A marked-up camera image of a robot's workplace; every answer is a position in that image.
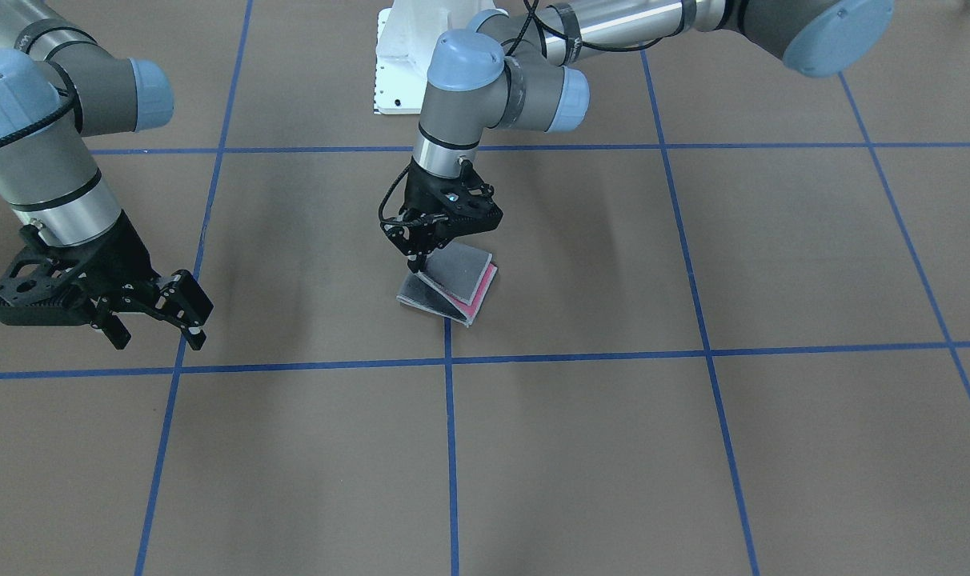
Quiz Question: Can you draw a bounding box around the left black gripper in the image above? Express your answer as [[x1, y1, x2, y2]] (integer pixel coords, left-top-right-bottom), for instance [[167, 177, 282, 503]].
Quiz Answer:
[[380, 160, 459, 274]]

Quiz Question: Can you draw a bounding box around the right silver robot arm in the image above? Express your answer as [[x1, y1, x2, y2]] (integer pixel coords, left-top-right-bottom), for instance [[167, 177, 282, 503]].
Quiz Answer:
[[0, 1, 213, 350]]

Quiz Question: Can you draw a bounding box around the black camera cable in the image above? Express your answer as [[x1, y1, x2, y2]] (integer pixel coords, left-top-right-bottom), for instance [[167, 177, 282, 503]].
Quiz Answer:
[[378, 165, 414, 226], [0, 61, 81, 196]]

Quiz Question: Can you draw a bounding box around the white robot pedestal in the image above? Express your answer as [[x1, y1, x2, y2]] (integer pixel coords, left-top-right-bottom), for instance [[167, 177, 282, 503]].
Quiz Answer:
[[373, 1, 448, 114]]

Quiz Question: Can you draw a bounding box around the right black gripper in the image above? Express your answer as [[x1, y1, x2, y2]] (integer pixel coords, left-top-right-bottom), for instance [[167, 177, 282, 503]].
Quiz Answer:
[[47, 212, 214, 350]]

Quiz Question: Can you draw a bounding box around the pink towel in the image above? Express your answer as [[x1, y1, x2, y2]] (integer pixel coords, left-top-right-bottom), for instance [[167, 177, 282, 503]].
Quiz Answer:
[[397, 242, 499, 326]]

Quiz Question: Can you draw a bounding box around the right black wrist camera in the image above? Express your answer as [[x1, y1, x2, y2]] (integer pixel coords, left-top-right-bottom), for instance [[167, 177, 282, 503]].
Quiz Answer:
[[0, 247, 96, 326]]

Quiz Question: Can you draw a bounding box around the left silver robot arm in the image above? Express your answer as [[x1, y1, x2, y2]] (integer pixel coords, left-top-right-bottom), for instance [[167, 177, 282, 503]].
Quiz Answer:
[[379, 1, 895, 274]]

